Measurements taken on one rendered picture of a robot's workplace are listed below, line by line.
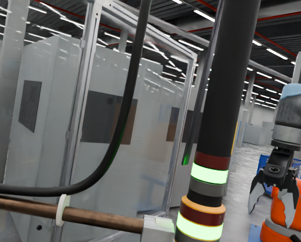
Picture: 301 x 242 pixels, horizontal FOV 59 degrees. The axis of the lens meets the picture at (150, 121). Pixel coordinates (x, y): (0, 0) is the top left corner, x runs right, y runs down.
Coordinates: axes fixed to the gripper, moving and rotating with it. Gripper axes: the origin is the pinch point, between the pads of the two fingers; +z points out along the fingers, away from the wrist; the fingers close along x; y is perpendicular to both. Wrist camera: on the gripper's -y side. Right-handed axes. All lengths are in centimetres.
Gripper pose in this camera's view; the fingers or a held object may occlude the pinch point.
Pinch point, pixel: (267, 218)
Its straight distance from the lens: 79.2
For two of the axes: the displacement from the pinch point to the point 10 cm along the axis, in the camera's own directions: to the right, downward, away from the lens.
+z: -1.9, 9.8, 0.6
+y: 5.8, 0.6, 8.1
